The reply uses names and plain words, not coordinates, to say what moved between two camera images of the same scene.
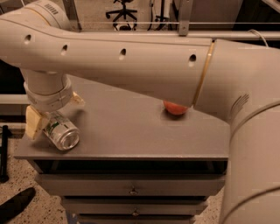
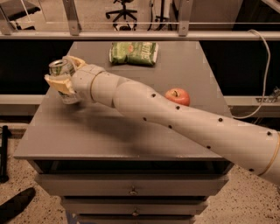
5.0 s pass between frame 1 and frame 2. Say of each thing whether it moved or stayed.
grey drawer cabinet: stayed
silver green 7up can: moved
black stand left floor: stayed
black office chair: stayed
